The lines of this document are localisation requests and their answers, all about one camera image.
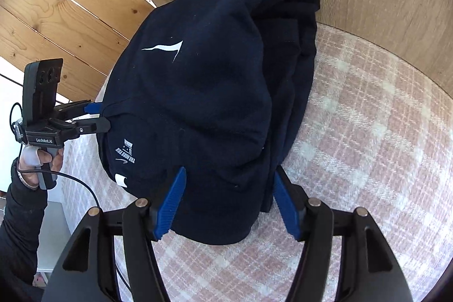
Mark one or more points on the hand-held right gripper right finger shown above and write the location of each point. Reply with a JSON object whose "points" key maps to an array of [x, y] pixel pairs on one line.
{"points": [[286, 210]]}

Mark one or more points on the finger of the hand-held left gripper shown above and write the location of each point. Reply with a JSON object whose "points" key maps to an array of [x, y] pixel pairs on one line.
{"points": [[95, 125], [93, 108]]}

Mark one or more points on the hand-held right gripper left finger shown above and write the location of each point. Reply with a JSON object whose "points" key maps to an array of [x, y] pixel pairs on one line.
{"points": [[171, 210]]}

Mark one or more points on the navy blue t-shirt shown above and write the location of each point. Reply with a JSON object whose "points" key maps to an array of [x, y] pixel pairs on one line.
{"points": [[212, 93]]}

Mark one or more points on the person's left forearm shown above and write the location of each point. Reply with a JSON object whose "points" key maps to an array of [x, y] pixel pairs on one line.
{"points": [[17, 234]]}

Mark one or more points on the person's left hand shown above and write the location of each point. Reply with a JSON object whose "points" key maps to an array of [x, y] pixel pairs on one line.
{"points": [[30, 164]]}

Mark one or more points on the pine plank headboard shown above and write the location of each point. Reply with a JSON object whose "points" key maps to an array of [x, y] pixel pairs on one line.
{"points": [[70, 12]]}

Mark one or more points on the pink white plaid blanket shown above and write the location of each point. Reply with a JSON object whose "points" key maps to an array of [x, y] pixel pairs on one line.
{"points": [[371, 146]]}

